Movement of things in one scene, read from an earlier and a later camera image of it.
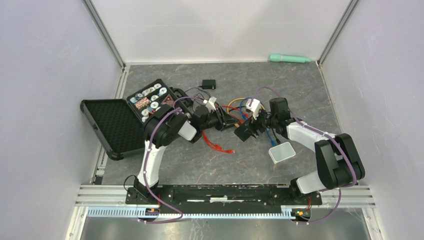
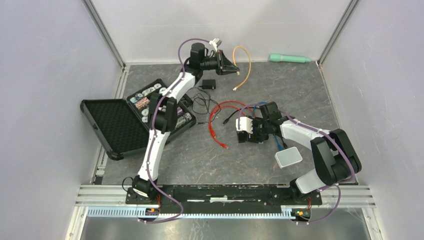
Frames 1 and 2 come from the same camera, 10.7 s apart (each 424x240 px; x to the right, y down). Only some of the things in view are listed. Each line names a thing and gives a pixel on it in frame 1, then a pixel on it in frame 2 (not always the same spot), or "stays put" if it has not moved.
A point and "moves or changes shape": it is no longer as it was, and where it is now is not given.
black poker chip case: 119,122 stays put
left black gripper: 224,121 → 223,66
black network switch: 240,132 stays put
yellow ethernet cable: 236,125 moves or changes shape
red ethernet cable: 217,148 moves or changes shape
